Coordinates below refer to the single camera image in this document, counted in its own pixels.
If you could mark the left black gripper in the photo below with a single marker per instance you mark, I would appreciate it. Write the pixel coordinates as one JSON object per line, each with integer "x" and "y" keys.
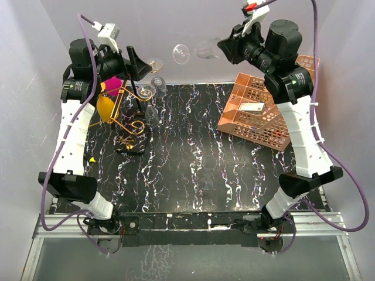
{"x": 133, "y": 67}

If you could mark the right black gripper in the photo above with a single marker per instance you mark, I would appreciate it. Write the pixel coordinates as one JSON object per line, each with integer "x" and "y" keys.
{"x": 231, "y": 46}

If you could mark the clear wine glass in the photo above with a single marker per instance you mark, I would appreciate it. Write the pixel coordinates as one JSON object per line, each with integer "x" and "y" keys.
{"x": 157, "y": 81}
{"x": 207, "y": 49}
{"x": 209, "y": 164}

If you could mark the clear wine glass front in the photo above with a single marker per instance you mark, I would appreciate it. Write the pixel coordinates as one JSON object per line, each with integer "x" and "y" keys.
{"x": 207, "y": 49}

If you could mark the tall clear flute glass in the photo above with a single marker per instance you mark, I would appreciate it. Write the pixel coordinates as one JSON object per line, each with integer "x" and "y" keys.
{"x": 146, "y": 93}

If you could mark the pink plastic wine glass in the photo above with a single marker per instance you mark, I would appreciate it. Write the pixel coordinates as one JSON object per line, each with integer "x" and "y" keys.
{"x": 113, "y": 86}

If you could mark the orange plastic wine glass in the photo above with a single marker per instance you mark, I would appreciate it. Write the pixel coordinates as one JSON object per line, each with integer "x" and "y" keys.
{"x": 104, "y": 105}

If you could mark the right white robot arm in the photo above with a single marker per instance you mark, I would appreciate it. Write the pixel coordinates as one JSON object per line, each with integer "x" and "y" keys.
{"x": 291, "y": 87}

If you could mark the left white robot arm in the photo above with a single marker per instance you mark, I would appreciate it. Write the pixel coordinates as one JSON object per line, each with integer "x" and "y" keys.
{"x": 81, "y": 87}

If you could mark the small white box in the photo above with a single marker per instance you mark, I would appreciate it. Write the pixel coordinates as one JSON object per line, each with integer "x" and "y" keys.
{"x": 255, "y": 108}

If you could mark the peach plastic organiser basket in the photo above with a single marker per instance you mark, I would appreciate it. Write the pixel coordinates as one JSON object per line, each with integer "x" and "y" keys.
{"x": 268, "y": 128}

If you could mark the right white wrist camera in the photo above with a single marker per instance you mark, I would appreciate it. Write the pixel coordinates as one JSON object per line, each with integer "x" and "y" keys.
{"x": 253, "y": 14}

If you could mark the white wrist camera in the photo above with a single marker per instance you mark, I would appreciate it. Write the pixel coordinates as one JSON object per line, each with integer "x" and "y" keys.
{"x": 107, "y": 35}
{"x": 253, "y": 14}

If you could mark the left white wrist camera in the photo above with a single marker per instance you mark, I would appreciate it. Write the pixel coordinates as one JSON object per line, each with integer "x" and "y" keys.
{"x": 107, "y": 35}

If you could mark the gold wire wine glass rack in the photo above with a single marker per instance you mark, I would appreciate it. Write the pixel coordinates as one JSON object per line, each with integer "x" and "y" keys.
{"x": 128, "y": 116}

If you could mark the black base frame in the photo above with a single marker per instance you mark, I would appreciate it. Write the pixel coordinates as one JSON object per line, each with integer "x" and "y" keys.
{"x": 245, "y": 229}

